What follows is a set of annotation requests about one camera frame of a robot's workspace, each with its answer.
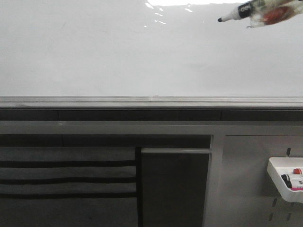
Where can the black capped marker upper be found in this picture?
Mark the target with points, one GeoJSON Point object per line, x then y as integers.
{"type": "Point", "coordinates": [292, 177]}

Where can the pink marker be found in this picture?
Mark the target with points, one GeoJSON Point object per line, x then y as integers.
{"type": "Point", "coordinates": [297, 189]}

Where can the red capped marker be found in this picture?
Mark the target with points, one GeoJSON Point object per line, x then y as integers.
{"type": "Point", "coordinates": [297, 171]}

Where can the grey black striped fabric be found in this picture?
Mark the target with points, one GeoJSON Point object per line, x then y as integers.
{"type": "Point", "coordinates": [68, 187]}

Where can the black white whiteboard marker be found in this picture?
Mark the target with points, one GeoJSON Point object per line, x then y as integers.
{"type": "Point", "coordinates": [265, 12]}

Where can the grey pegboard panel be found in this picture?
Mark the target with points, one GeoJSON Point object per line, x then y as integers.
{"type": "Point", "coordinates": [246, 195]}

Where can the white glossy whiteboard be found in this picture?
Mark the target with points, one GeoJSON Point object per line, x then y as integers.
{"type": "Point", "coordinates": [146, 53]}

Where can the white plastic marker tray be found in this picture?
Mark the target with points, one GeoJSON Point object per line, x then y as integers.
{"type": "Point", "coordinates": [278, 166]}

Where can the black capped marker lower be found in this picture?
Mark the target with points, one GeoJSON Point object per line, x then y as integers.
{"type": "Point", "coordinates": [297, 184]}

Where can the black capped marker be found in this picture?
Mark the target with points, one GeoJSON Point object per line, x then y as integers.
{"type": "Point", "coordinates": [297, 184]}
{"type": "Point", "coordinates": [292, 177]}

